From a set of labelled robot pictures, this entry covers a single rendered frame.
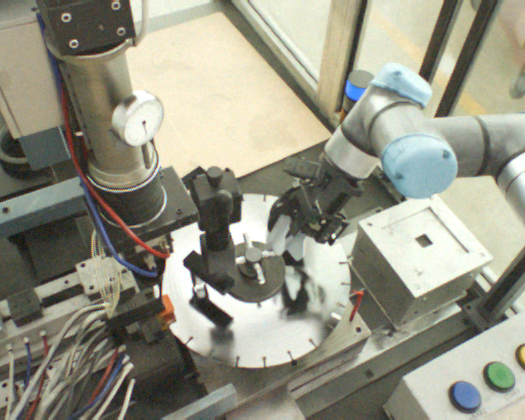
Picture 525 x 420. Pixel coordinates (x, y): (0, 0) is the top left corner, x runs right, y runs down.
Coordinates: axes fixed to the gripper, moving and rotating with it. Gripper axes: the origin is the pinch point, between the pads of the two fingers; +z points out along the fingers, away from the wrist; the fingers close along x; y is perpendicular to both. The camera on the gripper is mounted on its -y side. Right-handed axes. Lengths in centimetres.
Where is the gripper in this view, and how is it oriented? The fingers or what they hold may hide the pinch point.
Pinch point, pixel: (272, 246)
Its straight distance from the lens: 90.8
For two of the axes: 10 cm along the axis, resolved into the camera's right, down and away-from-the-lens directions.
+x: 8.4, 2.5, 4.8
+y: 2.1, 6.6, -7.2
